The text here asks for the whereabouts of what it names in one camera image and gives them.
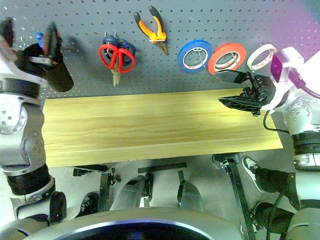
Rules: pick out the black plastic cup holder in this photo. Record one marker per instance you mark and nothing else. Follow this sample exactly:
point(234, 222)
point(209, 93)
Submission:
point(62, 80)

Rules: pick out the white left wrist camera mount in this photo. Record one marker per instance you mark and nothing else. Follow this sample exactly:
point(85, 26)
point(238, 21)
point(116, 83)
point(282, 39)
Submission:
point(6, 62)

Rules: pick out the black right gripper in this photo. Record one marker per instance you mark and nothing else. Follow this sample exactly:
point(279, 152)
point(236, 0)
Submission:
point(265, 90)

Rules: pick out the blue tape roll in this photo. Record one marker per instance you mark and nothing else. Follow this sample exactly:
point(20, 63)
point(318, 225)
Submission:
point(182, 60)

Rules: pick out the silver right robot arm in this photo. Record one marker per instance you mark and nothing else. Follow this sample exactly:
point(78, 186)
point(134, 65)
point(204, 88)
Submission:
point(297, 112)

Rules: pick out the grey perforated pegboard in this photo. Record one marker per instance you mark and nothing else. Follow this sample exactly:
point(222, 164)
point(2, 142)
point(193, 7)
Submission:
point(200, 20)

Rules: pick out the red tape roll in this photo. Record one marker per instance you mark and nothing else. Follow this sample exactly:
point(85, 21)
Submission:
point(215, 60)

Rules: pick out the person's dark trouser leg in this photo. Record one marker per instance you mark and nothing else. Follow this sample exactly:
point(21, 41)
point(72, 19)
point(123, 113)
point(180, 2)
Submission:
point(275, 182)

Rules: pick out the black glossy rounded object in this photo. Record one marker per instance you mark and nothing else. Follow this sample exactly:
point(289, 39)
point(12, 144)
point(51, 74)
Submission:
point(90, 205)

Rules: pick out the silver robot torso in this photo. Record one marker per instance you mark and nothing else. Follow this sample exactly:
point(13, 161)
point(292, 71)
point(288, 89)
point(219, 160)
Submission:
point(125, 225)

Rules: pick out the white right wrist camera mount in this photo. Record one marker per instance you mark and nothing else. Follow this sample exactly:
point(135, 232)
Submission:
point(291, 62)

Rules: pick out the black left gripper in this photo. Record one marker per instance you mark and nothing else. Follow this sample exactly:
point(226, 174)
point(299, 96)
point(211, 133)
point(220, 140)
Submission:
point(32, 61)

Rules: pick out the white tape roll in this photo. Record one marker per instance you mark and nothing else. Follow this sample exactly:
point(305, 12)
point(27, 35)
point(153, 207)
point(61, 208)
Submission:
point(260, 53)

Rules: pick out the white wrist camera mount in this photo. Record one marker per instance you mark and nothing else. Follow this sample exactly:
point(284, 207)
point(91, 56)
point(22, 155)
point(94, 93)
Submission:
point(6, 62)
point(291, 62)

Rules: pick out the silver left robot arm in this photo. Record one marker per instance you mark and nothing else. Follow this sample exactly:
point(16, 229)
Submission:
point(30, 147)

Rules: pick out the black white sneaker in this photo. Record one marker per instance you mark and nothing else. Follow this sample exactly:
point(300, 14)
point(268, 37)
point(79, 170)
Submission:
point(251, 167)

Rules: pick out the orange black pliers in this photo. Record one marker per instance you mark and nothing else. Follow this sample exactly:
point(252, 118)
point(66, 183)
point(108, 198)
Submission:
point(145, 27)

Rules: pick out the grey rounded robot leg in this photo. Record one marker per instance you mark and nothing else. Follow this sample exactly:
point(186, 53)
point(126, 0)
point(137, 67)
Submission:
point(130, 192)
point(192, 197)

